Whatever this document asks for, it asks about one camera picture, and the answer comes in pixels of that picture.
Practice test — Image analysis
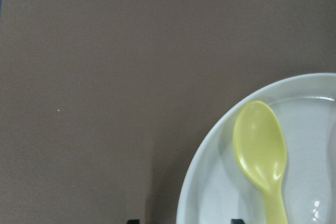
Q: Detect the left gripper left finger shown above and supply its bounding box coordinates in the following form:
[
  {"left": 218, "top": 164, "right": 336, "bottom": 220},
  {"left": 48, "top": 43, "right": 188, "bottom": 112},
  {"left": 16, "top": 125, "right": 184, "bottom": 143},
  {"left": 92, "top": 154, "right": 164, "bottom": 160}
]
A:
[{"left": 127, "top": 219, "right": 140, "bottom": 224}]

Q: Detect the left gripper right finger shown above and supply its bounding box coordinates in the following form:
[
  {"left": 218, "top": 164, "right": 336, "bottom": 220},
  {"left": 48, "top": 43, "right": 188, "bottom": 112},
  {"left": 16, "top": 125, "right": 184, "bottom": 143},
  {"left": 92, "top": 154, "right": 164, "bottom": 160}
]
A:
[{"left": 230, "top": 219, "right": 244, "bottom": 224}]

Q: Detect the white round plate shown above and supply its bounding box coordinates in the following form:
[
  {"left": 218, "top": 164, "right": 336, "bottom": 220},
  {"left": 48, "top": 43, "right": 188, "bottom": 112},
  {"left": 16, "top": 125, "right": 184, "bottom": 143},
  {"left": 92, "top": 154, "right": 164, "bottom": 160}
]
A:
[{"left": 176, "top": 73, "right": 335, "bottom": 223}]

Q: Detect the yellow plastic spoon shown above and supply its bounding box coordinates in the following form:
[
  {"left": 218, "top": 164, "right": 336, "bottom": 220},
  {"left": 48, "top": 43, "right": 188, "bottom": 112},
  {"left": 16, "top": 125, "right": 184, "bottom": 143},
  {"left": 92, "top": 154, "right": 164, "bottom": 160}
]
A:
[{"left": 233, "top": 101, "right": 288, "bottom": 223}]

